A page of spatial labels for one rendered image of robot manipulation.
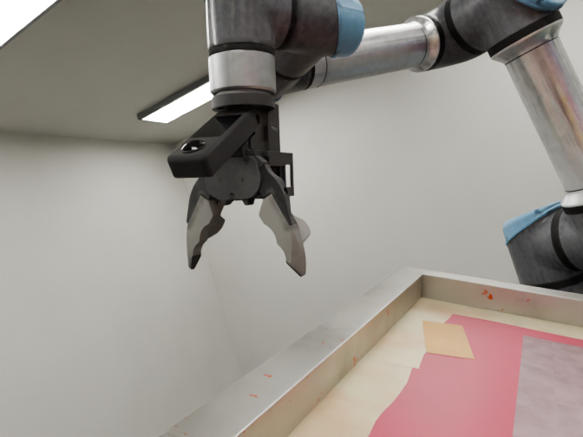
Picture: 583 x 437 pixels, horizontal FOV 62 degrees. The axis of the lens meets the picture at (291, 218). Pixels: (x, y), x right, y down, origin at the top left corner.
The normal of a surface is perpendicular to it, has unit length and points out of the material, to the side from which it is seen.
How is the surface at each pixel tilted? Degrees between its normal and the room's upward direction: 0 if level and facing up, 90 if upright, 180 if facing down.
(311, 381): 113
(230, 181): 90
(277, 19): 133
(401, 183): 90
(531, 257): 94
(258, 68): 105
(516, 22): 100
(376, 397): 23
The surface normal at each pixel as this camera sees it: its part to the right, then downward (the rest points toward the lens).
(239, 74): 0.06, 0.07
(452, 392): 0.06, -0.99
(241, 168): -0.46, 0.08
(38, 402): 0.84, -0.29
